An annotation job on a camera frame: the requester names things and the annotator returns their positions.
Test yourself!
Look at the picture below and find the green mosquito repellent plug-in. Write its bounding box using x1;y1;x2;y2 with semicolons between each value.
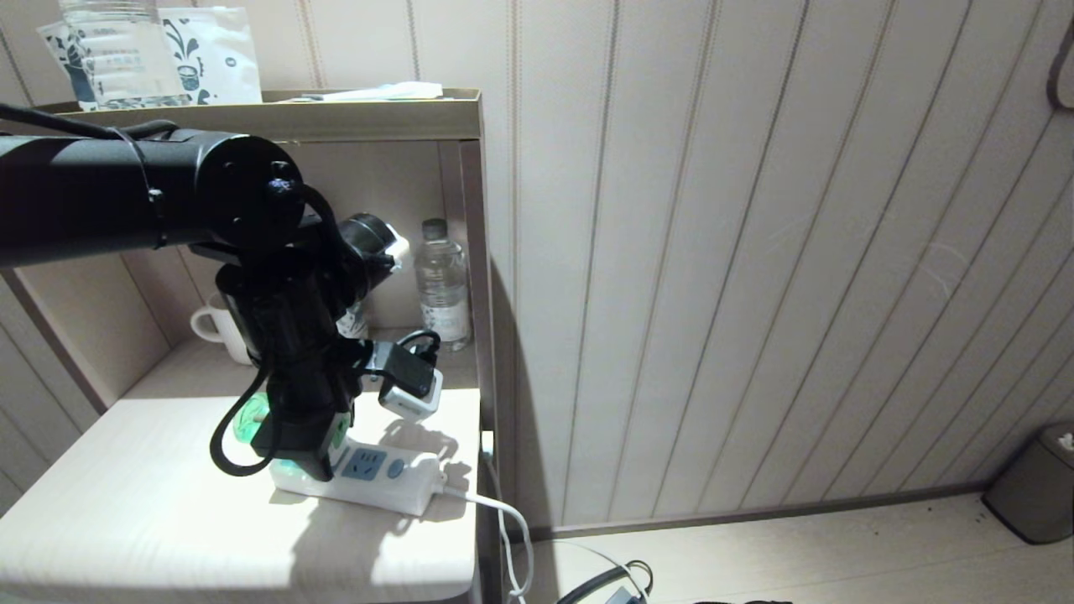
233;391;353;481

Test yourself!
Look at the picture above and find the white power strip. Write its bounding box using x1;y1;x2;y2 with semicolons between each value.
268;442;448;517

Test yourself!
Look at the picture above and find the white ribbed mug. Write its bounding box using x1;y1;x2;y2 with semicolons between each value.
190;294;253;366

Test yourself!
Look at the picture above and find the flat white paper packet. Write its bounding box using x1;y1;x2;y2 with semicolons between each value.
281;81;446;103

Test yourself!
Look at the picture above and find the white printed bag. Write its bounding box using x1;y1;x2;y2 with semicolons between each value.
38;23;100;112
159;7;263;105

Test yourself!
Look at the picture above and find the large clear water bottle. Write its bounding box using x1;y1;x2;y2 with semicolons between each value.
60;0;192;110

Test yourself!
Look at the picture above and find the grey trash bin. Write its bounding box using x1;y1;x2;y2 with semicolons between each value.
980;422;1074;544

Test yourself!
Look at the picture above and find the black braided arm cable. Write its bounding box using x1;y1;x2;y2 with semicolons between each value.
210;361;278;477

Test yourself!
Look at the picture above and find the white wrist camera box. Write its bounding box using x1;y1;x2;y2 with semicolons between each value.
379;331;443;420

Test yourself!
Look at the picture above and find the white power strip cable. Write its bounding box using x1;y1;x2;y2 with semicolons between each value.
441;430;534;604

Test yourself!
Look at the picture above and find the black floor cable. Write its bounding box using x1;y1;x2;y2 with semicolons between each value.
555;560;655;604

